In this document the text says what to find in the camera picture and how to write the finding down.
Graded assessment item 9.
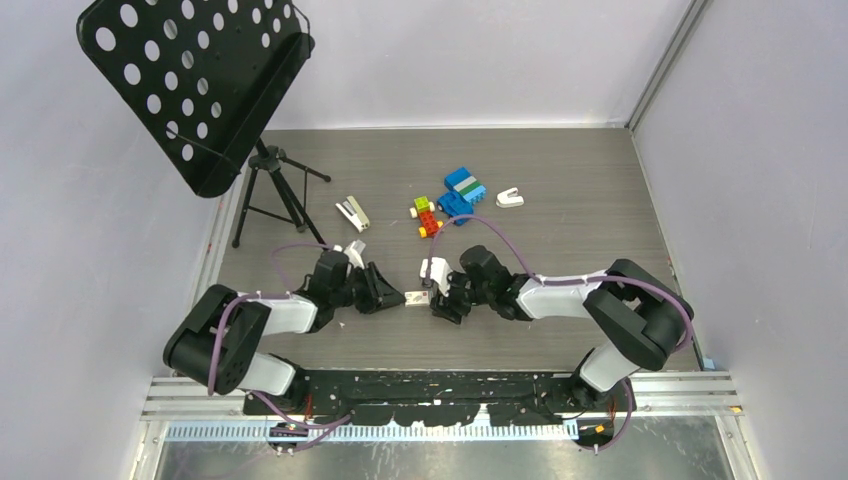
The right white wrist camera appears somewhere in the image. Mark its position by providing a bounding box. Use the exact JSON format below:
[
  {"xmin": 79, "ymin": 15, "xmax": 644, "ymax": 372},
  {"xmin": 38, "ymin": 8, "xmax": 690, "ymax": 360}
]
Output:
[{"xmin": 419, "ymin": 257, "xmax": 453, "ymax": 296}]

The white staple remover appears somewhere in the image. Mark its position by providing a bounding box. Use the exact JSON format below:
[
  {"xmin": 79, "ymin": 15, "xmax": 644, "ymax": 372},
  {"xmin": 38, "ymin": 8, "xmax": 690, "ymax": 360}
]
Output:
[{"xmin": 496, "ymin": 187, "xmax": 525, "ymax": 209}]

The black perforated music stand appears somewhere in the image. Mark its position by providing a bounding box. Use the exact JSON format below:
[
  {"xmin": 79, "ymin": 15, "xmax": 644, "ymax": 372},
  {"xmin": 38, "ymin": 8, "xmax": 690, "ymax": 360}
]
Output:
[{"xmin": 76, "ymin": 1, "xmax": 315, "ymax": 231}]

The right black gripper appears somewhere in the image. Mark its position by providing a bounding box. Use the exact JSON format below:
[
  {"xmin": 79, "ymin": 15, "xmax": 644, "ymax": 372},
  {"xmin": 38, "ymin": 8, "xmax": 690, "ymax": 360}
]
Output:
[{"xmin": 430, "ymin": 269, "xmax": 494, "ymax": 325}]

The white staple box sleeve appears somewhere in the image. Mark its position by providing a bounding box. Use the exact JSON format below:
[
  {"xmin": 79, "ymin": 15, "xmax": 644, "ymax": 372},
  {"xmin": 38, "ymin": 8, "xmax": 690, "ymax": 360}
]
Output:
[{"xmin": 404, "ymin": 290, "xmax": 431, "ymax": 307}]

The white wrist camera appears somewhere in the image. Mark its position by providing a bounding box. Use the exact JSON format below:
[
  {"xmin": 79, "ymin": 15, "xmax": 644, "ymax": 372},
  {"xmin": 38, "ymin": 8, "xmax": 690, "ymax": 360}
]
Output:
[
  {"xmin": 332, "ymin": 239, "xmax": 366, "ymax": 268},
  {"xmin": 419, "ymin": 257, "xmax": 453, "ymax": 296}
]

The blue toy brick truck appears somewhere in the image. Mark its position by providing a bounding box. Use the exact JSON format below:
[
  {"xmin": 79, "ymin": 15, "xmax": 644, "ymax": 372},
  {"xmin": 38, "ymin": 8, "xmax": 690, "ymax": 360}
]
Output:
[{"xmin": 436, "ymin": 167, "xmax": 487, "ymax": 218}]

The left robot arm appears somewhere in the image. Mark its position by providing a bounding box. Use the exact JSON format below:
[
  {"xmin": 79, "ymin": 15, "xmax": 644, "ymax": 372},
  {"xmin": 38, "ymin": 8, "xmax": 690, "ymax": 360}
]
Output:
[{"xmin": 163, "ymin": 244, "xmax": 405, "ymax": 414}]

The white and green stapler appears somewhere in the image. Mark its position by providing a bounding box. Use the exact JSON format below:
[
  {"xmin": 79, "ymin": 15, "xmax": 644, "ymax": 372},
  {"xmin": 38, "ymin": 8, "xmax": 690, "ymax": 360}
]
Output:
[{"xmin": 335, "ymin": 195, "xmax": 370, "ymax": 233}]

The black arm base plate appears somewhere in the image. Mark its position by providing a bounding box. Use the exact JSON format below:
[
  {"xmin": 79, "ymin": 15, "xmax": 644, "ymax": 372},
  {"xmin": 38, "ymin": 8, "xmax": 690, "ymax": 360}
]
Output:
[{"xmin": 243, "ymin": 370, "xmax": 627, "ymax": 427}]

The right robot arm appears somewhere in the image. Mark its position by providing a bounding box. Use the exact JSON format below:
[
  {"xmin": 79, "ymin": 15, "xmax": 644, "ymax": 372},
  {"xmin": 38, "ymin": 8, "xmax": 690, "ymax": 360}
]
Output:
[{"xmin": 420, "ymin": 245, "xmax": 694, "ymax": 411}]

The red yellow toy brick car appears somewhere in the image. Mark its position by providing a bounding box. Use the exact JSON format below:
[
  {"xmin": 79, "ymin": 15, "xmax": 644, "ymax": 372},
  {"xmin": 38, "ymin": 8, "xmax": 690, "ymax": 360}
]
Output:
[{"xmin": 409, "ymin": 196, "xmax": 444, "ymax": 239}]

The slotted cable duct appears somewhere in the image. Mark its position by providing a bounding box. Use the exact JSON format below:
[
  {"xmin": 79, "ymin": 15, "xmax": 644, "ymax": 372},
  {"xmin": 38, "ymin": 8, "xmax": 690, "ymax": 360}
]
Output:
[{"xmin": 163, "ymin": 419, "xmax": 579, "ymax": 443}]

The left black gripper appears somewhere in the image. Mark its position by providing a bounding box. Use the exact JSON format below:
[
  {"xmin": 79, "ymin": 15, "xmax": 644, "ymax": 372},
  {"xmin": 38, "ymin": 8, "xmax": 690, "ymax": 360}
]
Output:
[{"xmin": 330, "ymin": 262, "xmax": 405, "ymax": 314}]

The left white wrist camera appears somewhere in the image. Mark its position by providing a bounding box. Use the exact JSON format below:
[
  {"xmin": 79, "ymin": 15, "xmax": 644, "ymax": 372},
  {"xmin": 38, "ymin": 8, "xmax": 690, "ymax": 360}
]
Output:
[{"xmin": 332, "ymin": 239, "xmax": 366, "ymax": 268}]

